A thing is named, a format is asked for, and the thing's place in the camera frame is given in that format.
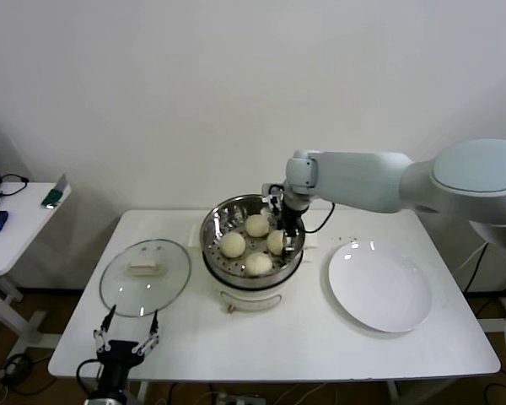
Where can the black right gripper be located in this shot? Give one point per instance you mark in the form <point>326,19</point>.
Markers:
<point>291,218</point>

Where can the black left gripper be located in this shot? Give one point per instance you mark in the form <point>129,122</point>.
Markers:
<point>120,354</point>

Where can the white steamed baozi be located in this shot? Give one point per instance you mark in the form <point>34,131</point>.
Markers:
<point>258,263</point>
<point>275,241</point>
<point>233,244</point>
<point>256,225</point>

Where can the pale right robot arm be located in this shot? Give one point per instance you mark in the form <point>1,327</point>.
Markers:
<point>354,177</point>

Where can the perforated steel steamer basket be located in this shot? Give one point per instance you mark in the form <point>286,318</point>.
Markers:
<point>213,253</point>

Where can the white table leg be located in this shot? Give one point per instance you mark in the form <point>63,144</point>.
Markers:
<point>394,393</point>
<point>143,392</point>

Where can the white electric cooking pot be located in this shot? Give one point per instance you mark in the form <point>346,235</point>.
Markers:
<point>249,297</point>

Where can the white round plate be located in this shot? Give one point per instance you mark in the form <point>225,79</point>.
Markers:
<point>375,287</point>

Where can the white floor power strip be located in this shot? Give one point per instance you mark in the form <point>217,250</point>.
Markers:
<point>240,400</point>

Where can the white side table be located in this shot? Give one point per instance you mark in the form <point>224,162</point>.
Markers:
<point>25,219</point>

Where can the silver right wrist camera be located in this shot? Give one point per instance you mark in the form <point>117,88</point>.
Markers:
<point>272,190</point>

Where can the white stand base frame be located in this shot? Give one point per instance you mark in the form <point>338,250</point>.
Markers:
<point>495,325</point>

